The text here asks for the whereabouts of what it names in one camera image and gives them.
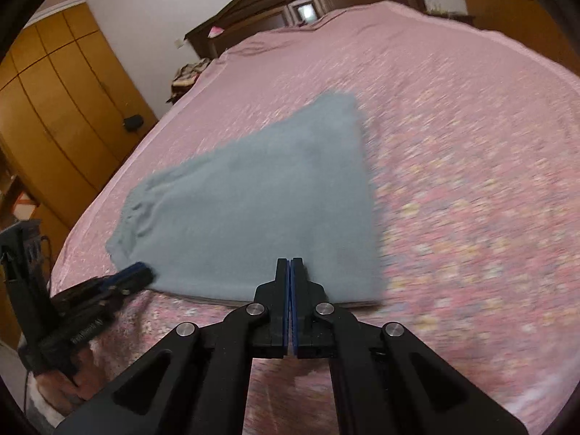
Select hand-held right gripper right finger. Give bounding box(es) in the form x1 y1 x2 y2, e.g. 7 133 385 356
290 257 529 435

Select person's left forearm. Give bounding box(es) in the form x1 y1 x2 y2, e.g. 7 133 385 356
25 383 71 430

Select grey-blue pants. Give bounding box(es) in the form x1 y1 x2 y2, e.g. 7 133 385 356
105 91 386 306

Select yellow wooden wardrobe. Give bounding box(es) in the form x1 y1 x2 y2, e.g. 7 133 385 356
0 2 159 254

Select pile of patterned clothes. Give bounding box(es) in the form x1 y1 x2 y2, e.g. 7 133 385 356
165 58 213 105

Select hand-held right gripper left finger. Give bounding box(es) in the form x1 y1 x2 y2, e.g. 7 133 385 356
54 258 291 435

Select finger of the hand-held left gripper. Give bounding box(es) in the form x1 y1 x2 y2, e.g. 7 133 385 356
97 261 149 288
106 268 155 300

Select yellow wooden cabinet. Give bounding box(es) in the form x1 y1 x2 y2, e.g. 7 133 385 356
462 0 580 75

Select dark wooden headboard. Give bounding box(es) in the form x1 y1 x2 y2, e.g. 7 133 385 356
185 0 427 59

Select pink patterned bedspread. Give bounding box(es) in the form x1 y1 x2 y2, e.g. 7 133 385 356
47 0 580 435

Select person's left hand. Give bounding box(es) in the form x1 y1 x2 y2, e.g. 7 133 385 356
36 342 98 414

